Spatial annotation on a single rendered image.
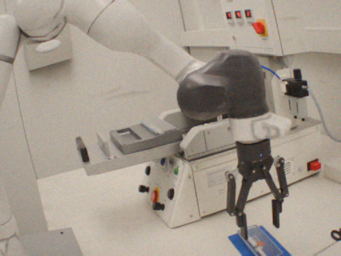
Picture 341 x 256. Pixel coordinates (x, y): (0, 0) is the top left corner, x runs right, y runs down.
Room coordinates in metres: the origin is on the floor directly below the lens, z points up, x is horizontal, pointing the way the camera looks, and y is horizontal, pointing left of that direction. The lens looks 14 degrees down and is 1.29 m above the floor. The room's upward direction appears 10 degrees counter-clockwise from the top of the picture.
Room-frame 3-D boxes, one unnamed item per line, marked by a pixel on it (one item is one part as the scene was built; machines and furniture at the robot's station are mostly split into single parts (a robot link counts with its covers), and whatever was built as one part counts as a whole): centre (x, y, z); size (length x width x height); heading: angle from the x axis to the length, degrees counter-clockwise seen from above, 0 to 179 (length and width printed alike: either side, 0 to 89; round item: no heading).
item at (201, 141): (1.13, -0.14, 0.96); 0.26 x 0.05 x 0.07; 105
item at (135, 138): (1.22, 0.08, 0.98); 0.20 x 0.17 x 0.03; 15
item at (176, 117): (1.40, -0.07, 0.96); 0.25 x 0.05 x 0.07; 105
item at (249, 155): (0.84, -0.16, 0.98); 0.08 x 0.08 x 0.09
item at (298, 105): (1.10, -0.35, 1.05); 0.15 x 0.05 x 0.15; 15
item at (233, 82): (0.84, -0.11, 1.15); 0.18 x 0.10 x 0.13; 80
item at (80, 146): (1.17, 0.26, 0.99); 0.15 x 0.02 x 0.04; 15
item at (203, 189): (1.27, -0.17, 0.84); 0.53 x 0.37 x 0.17; 105
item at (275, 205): (0.84, -0.20, 0.83); 0.03 x 0.01 x 0.07; 10
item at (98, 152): (1.20, 0.12, 0.97); 0.30 x 0.22 x 0.08; 105
